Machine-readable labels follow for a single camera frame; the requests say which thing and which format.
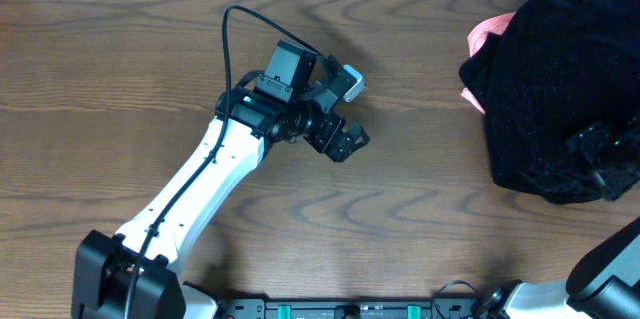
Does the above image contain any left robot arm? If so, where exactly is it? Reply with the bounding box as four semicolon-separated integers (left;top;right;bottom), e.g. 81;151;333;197
71;40;369;318

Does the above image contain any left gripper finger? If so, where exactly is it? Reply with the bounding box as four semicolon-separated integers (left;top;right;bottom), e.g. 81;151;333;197
332;138;357;163
347;122;370;150

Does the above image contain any black mounting rail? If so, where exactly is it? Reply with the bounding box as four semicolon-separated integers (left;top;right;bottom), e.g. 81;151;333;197
214;297;478;319

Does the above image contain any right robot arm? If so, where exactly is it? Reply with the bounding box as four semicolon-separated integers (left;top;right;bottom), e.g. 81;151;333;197
471;116;639;318

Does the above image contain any pink garment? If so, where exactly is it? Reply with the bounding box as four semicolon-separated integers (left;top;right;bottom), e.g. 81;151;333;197
461;12;515;114

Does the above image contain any black velvet skirt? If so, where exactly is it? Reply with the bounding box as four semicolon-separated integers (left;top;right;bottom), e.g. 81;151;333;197
459;0;639;204

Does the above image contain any left black camera cable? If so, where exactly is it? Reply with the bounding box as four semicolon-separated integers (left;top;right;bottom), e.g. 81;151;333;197
122;3;324;319

